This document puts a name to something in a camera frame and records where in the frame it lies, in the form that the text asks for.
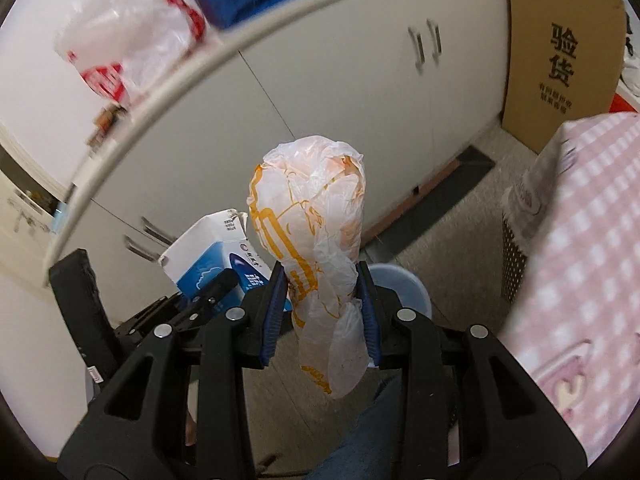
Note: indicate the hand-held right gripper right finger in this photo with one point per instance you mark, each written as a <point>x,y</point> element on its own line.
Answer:
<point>366,310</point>

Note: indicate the pink checkered cloth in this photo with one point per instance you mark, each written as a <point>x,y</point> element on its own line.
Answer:
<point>590,270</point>

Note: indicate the blue white paper carton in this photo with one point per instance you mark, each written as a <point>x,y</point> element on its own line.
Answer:
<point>210,255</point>

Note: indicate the black perforated basket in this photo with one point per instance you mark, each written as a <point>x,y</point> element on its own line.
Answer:
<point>514,265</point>

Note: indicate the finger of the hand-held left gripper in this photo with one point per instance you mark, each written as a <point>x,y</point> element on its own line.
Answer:
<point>217,285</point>

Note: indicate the tall cardboard box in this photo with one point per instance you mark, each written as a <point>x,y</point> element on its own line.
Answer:
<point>560,60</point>

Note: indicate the small brown item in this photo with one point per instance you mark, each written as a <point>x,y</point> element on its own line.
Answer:
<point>107,122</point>

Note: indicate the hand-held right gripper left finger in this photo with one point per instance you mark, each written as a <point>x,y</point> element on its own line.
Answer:
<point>276,310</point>

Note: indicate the person's jeans leg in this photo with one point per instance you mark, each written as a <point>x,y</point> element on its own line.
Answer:
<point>360,440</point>

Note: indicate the white cabinet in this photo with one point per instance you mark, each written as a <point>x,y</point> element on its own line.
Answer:
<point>325,110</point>

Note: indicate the white orange plastic bag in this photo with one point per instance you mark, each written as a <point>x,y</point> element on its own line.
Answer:
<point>305,220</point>

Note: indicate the white red plastic bag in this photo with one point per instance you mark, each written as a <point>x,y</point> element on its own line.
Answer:
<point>130,35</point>

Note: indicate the light blue trash bin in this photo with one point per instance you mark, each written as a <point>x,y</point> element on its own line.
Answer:
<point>400,285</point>

